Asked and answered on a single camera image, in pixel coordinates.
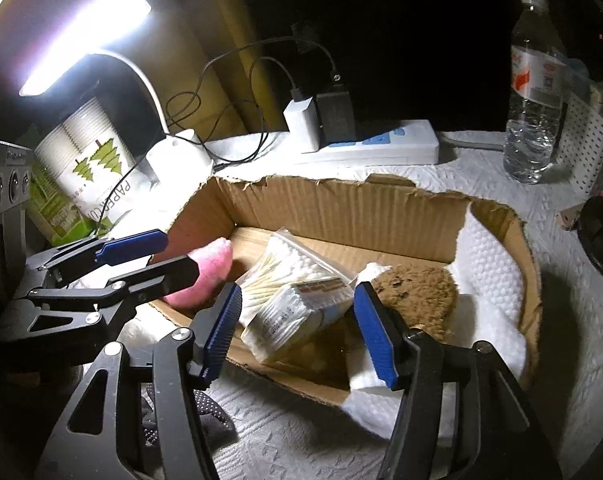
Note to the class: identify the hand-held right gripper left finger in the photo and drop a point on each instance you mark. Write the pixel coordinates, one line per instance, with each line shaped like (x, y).
(224, 327)

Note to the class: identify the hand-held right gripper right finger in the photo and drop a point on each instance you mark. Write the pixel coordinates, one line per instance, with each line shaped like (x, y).
(376, 335)

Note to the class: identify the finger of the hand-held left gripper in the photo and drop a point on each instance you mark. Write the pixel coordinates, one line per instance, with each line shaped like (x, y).
(174, 275)
(131, 250)

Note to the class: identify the pink plush toy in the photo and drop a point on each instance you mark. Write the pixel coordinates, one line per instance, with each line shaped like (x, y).
(211, 265)

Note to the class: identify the brown sponge cloth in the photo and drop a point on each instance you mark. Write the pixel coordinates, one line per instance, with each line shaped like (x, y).
(416, 290)

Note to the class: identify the small cotton swab packet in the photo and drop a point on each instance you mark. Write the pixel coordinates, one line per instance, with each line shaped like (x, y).
(286, 315)

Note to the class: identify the grey socks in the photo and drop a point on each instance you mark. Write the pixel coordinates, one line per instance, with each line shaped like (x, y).
(206, 410)

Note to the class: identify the cotton swab bag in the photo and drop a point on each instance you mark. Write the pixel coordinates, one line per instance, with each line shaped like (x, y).
(286, 265)

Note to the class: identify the white paper tissue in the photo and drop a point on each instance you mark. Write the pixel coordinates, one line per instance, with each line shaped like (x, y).
(486, 270)

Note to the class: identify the cardboard box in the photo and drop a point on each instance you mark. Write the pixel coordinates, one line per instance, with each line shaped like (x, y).
(331, 210)

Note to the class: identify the green carton box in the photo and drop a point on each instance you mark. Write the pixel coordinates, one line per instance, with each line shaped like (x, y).
(56, 215)

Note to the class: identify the paper cup pack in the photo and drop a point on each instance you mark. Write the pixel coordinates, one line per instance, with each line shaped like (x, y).
(96, 160)

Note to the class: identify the white desk lamp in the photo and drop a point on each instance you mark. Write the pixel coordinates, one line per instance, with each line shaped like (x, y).
(176, 155)

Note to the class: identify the white power strip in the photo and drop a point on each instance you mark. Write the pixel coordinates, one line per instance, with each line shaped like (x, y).
(381, 142)

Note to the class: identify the white charger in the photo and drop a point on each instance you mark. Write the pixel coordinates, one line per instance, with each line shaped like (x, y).
(301, 120)

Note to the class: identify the black charger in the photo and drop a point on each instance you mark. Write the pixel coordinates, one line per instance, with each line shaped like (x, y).
(336, 117)

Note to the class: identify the small brown piece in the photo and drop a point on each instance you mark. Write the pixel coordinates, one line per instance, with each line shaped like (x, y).
(570, 217)

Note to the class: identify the yellow curtain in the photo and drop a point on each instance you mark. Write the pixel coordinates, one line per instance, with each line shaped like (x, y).
(206, 35)

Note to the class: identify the white perforated holder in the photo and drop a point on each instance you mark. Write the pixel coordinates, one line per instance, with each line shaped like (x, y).
(586, 140)

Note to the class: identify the clear water bottle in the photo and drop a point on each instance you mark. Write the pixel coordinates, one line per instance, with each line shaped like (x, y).
(534, 85)

